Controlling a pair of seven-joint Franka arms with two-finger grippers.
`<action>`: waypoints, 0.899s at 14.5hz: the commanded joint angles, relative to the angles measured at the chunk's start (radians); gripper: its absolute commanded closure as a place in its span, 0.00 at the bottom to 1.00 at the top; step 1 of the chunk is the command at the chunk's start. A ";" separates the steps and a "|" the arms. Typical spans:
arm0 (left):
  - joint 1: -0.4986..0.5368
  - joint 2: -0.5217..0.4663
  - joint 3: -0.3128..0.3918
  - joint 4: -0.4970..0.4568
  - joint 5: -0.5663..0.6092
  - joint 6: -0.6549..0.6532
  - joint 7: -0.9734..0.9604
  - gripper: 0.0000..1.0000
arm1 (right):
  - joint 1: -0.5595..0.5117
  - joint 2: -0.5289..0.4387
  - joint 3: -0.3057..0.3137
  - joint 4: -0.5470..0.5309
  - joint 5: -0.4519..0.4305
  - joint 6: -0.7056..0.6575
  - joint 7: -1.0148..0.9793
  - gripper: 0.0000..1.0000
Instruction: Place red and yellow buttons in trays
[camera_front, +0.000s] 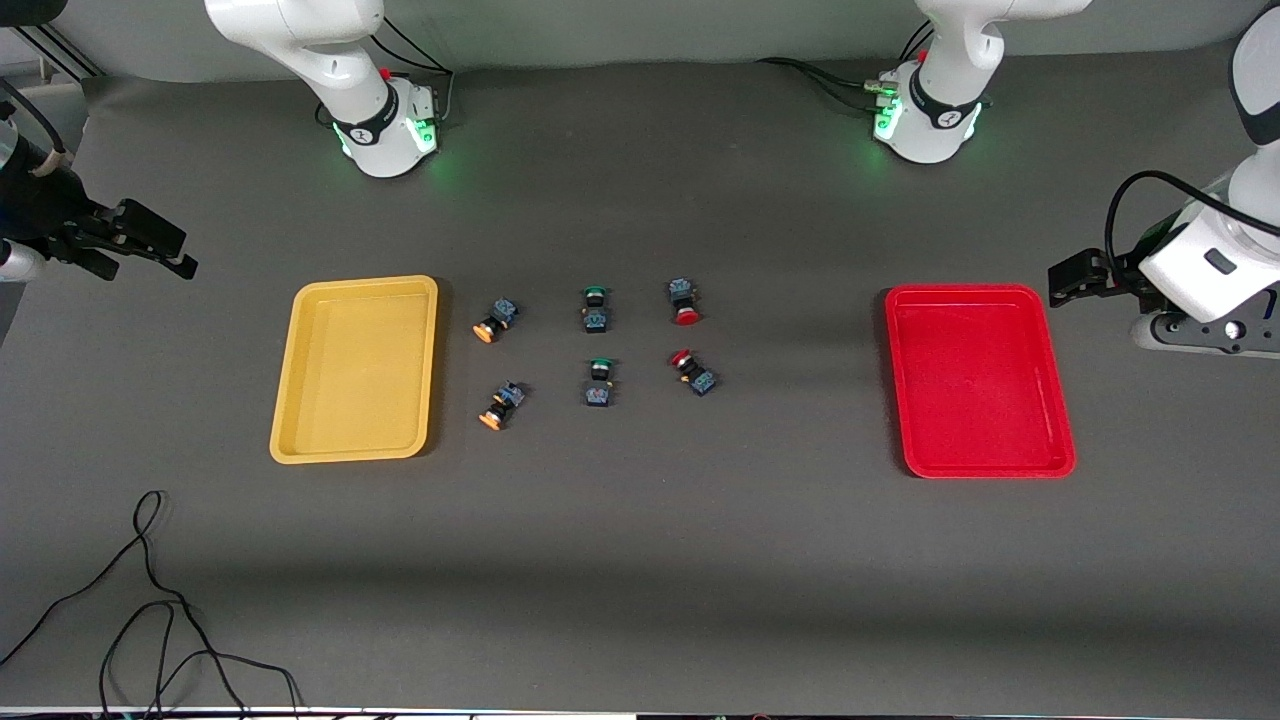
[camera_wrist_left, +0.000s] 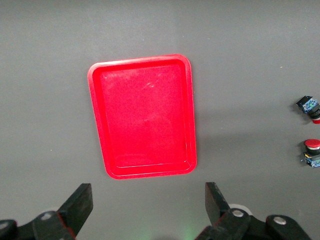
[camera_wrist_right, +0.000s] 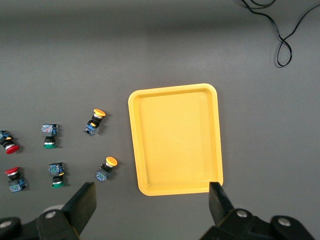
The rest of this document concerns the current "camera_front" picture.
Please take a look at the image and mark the dark grey table mat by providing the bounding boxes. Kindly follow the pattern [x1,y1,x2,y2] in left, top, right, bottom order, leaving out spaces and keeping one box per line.
[0,40,1280,714]

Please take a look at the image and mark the yellow plastic tray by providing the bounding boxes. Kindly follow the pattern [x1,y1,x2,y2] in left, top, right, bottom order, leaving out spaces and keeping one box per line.
[269,275,440,466]

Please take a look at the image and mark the red plastic tray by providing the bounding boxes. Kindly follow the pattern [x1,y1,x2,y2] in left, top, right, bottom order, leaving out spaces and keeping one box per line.
[884,284,1078,480]

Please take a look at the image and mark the aluminium frame rail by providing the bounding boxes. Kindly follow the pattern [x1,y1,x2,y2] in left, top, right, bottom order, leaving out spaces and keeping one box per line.
[0,25,103,83]

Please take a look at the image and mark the black left arm base cables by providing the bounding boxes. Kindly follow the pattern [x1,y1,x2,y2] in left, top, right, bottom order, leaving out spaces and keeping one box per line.
[754,22,937,113]

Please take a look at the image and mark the yellow push button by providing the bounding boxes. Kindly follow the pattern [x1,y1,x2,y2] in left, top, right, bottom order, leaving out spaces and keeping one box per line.
[477,380,528,432]
[472,297,521,345]

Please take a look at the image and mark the black arm base cables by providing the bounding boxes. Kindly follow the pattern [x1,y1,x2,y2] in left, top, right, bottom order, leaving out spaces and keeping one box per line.
[372,18,458,129]
[754,22,937,113]

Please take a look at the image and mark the black right arm base cables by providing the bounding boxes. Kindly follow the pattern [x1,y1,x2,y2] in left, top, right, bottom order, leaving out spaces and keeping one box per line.
[372,18,458,129]

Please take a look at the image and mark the red push button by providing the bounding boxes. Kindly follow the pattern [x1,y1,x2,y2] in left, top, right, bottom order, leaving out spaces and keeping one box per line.
[666,277,703,327]
[666,349,720,397]

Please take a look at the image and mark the thin black loose cable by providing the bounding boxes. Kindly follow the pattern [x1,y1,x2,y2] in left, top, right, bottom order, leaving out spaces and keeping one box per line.
[0,489,303,720]

